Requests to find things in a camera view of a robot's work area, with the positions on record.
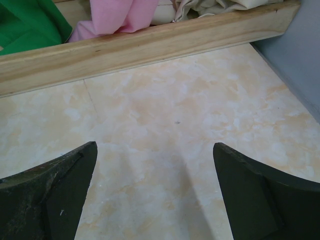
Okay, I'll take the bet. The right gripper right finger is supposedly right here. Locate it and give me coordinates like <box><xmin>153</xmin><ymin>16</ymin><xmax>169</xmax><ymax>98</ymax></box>
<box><xmin>213</xmin><ymin>142</ymin><xmax>320</xmax><ymax>240</ymax></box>

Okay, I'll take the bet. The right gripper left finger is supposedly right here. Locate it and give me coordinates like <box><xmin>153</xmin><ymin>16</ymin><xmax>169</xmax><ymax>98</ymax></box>
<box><xmin>0</xmin><ymin>141</ymin><xmax>98</xmax><ymax>240</ymax></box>

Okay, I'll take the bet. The wooden clothes rack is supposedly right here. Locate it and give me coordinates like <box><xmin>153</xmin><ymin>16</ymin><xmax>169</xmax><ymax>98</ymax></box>
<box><xmin>0</xmin><ymin>0</ymin><xmax>301</xmax><ymax>97</ymax></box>

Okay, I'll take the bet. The green tank top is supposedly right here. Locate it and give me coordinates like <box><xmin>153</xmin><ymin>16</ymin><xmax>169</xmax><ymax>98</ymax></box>
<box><xmin>0</xmin><ymin>0</ymin><xmax>73</xmax><ymax>56</ymax></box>

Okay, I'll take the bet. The pink garment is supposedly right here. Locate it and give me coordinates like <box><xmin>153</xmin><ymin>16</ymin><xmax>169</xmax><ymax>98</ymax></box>
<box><xmin>68</xmin><ymin>0</ymin><xmax>159</xmax><ymax>43</ymax></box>

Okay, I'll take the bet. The beige crumpled cloth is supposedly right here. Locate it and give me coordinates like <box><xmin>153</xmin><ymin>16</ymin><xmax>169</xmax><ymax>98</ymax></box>
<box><xmin>151</xmin><ymin>0</ymin><xmax>280</xmax><ymax>26</ymax></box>

